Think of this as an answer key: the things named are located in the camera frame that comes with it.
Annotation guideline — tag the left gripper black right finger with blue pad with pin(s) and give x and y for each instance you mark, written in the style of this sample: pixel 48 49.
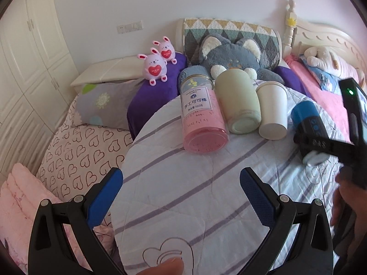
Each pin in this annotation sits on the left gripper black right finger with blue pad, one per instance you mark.
pixel 311 251

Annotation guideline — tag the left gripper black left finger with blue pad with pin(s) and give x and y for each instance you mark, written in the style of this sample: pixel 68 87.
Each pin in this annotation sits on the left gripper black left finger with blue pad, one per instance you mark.
pixel 97 203

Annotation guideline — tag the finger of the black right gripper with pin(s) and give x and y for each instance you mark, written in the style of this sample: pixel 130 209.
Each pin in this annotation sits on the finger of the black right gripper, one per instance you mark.
pixel 354 101
pixel 325 145

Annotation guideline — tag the blue black metal cup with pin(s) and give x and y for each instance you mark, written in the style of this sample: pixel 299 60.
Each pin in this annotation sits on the blue black metal cup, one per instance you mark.
pixel 306 119

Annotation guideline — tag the white paper cup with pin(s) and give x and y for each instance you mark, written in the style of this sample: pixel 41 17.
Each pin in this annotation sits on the white paper cup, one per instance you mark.
pixel 273 103

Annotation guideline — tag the pale green cup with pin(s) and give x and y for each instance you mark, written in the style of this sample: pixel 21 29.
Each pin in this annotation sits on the pale green cup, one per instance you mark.
pixel 238 100

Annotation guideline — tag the person's right hand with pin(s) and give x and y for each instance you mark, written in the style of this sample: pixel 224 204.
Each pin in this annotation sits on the person's right hand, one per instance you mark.
pixel 354 196

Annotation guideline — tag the person's left hand thumb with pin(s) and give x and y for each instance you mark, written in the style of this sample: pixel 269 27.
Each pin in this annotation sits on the person's left hand thumb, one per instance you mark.
pixel 173 266

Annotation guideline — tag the pink bed cover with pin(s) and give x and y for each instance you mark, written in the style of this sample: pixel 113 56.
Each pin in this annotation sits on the pink bed cover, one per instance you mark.
pixel 331 102

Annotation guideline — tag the blue cartoon pillow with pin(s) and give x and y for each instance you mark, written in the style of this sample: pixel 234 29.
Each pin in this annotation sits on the blue cartoon pillow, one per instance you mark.
pixel 326 81

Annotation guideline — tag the white pink dog plush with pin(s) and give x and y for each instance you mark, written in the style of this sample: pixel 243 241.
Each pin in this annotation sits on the white pink dog plush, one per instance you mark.
pixel 326 59

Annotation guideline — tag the folded pink blanket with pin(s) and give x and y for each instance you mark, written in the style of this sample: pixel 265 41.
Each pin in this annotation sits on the folded pink blanket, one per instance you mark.
pixel 37 214

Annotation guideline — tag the cream bed headboard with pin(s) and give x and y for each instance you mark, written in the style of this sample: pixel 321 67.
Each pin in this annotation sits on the cream bed headboard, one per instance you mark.
pixel 299 35

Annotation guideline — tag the heart pattern bed sheet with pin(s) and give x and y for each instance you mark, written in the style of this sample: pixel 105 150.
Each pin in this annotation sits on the heart pattern bed sheet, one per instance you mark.
pixel 81 156

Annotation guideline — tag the clear jar with pink sugar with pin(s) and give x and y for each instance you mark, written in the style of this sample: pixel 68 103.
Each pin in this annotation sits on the clear jar with pink sugar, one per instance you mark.
pixel 203 126

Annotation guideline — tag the grey cat plush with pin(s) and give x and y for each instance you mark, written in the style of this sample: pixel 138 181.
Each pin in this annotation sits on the grey cat plush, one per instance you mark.
pixel 218 54

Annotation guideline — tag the striped light blue quilt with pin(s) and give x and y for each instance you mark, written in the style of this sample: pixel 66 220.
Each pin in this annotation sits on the striped light blue quilt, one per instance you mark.
pixel 177 203

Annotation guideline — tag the diamond pattern quilted cushion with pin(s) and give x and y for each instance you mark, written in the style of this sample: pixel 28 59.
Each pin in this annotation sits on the diamond pattern quilted cushion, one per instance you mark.
pixel 190 33

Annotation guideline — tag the grey flower pillow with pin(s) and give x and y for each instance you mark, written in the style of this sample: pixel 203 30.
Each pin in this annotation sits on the grey flower pillow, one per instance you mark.
pixel 105 104

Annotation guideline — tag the pink rabbit plush rear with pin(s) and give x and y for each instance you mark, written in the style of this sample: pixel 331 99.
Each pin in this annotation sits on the pink rabbit plush rear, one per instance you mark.
pixel 166 50

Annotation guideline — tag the pink rabbit plush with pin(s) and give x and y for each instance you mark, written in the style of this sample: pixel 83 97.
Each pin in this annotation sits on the pink rabbit plush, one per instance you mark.
pixel 154 67
pixel 166 50

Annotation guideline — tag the purple pillow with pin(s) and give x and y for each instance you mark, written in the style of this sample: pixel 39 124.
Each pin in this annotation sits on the purple pillow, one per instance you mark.
pixel 149 99

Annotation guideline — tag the cream wardrobe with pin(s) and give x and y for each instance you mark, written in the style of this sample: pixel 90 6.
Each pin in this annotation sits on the cream wardrobe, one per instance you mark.
pixel 36 75

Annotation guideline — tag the pink rabbit plush front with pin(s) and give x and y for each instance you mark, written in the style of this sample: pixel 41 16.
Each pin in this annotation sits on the pink rabbit plush front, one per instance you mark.
pixel 154 67

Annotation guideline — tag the cream bedside cabinet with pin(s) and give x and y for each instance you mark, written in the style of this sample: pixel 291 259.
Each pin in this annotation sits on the cream bedside cabinet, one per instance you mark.
pixel 120 69

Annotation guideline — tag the wall switch panel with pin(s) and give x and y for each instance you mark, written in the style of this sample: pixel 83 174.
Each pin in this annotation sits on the wall switch panel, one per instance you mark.
pixel 132 27

